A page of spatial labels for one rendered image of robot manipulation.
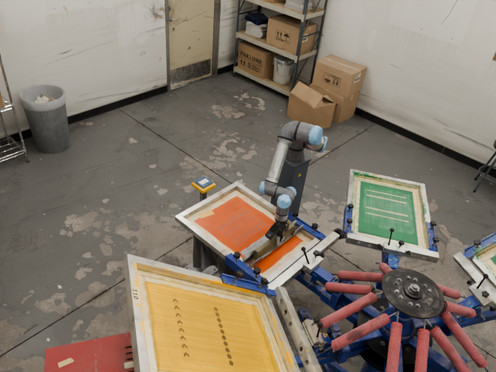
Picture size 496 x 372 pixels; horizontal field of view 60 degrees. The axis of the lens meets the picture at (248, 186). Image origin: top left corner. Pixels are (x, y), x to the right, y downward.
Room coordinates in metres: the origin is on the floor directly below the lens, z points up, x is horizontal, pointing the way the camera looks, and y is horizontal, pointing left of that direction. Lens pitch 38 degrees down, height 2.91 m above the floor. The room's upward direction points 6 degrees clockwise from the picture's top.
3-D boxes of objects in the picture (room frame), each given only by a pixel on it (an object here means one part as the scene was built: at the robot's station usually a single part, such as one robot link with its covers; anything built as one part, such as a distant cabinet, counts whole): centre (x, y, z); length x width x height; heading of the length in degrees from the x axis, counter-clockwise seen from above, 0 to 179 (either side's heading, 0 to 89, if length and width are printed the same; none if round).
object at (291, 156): (2.63, -0.31, 1.25); 0.15 x 0.15 x 0.10
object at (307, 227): (2.13, -0.40, 0.97); 0.30 x 0.05 x 0.07; 51
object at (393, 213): (2.29, -1.00, 1.05); 1.08 x 0.61 x 0.23; 171
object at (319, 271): (1.71, -0.47, 1.02); 0.17 x 0.06 x 0.05; 51
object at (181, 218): (2.07, -0.03, 0.97); 0.79 x 0.58 x 0.04; 51
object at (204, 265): (1.94, 0.14, 0.74); 0.46 x 0.04 x 0.42; 51
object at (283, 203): (1.95, -0.22, 1.31); 0.09 x 0.08 x 0.11; 162
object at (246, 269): (1.70, -0.04, 0.97); 0.30 x 0.05 x 0.07; 51
